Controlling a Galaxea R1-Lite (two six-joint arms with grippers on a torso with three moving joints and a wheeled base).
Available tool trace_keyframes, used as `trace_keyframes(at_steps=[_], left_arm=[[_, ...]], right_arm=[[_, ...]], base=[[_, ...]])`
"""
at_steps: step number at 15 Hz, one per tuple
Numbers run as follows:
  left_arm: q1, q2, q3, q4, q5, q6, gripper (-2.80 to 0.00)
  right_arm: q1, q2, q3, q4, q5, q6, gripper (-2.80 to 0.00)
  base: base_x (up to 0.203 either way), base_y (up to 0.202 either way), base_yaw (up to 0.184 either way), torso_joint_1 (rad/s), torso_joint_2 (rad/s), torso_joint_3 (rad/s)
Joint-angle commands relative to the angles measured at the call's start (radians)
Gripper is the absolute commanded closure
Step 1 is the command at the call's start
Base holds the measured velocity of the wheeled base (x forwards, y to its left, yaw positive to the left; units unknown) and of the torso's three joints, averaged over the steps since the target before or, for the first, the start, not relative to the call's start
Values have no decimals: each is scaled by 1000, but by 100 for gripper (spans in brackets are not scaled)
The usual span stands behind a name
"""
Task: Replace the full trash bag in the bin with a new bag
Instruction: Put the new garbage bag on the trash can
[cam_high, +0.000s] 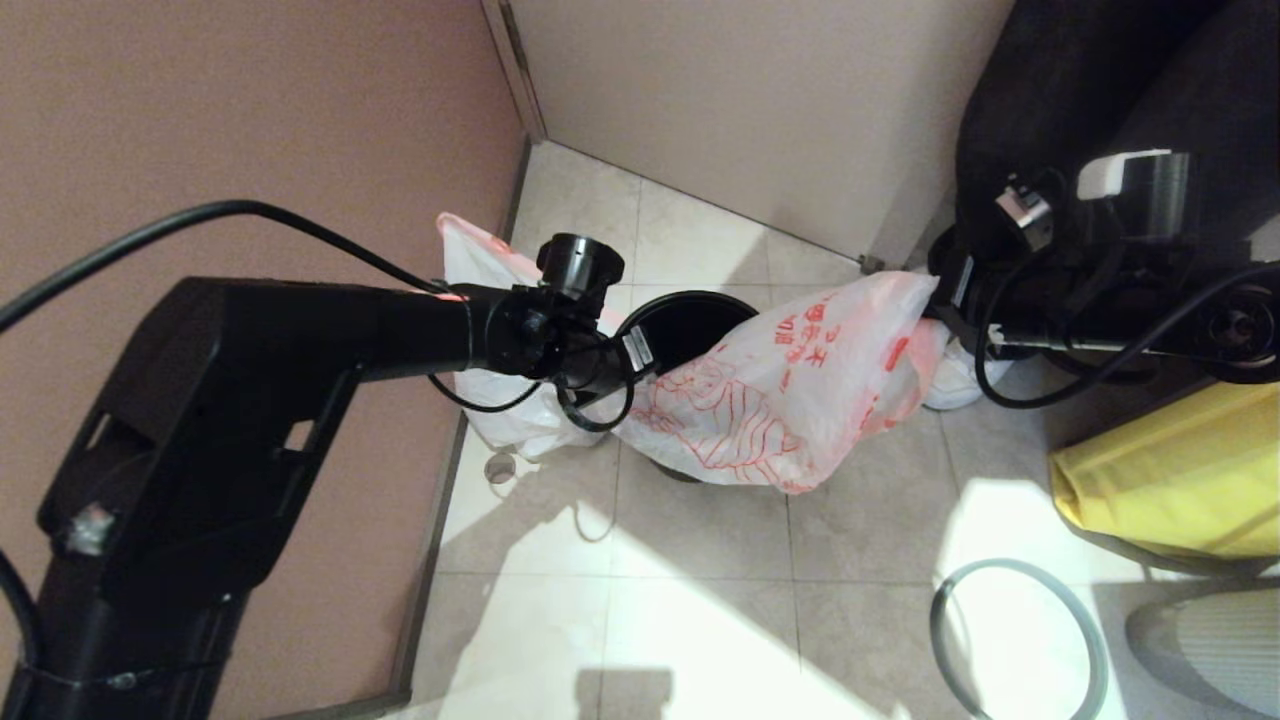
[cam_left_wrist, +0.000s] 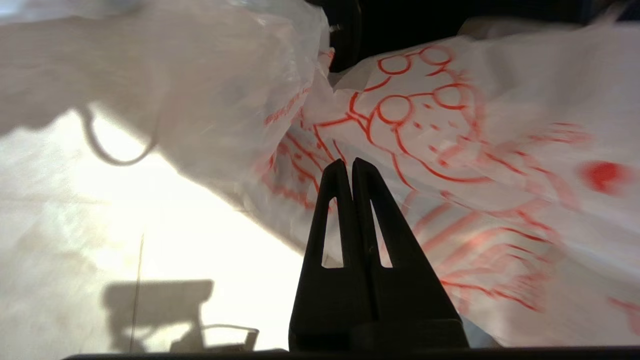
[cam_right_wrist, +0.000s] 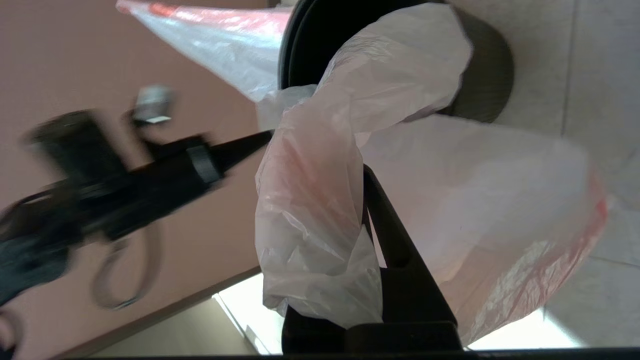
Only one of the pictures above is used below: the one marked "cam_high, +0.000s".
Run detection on white garbage bag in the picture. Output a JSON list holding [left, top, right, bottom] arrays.
[[437, 212, 633, 461]]

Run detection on black round trash bin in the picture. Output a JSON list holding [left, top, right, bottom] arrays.
[[612, 290, 761, 483]]

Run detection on white red-printed plastic bag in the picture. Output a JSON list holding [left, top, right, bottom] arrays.
[[612, 270, 946, 496]]

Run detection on grey bin rim ring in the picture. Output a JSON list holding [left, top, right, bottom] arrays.
[[930, 560, 1109, 720]]

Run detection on yellow fabric bag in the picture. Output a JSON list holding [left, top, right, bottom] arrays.
[[1050, 380, 1280, 561]]

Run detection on white sneaker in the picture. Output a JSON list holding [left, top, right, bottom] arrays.
[[920, 335, 1016, 411]]

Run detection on black trousers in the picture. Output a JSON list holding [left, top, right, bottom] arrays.
[[955, 0, 1280, 271]]

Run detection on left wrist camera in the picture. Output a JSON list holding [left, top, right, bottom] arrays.
[[620, 328, 657, 378]]

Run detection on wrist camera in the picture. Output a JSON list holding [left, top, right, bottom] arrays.
[[995, 175, 1053, 251], [620, 328, 657, 378]]

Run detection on thin black left wrist cable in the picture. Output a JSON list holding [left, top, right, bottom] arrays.
[[428, 368, 638, 434]]

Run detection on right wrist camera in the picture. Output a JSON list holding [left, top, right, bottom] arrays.
[[995, 175, 1053, 251]]

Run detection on grey door frame post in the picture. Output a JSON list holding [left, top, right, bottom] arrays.
[[480, 0, 549, 146]]

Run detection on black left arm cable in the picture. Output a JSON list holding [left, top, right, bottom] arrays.
[[0, 200, 446, 331]]

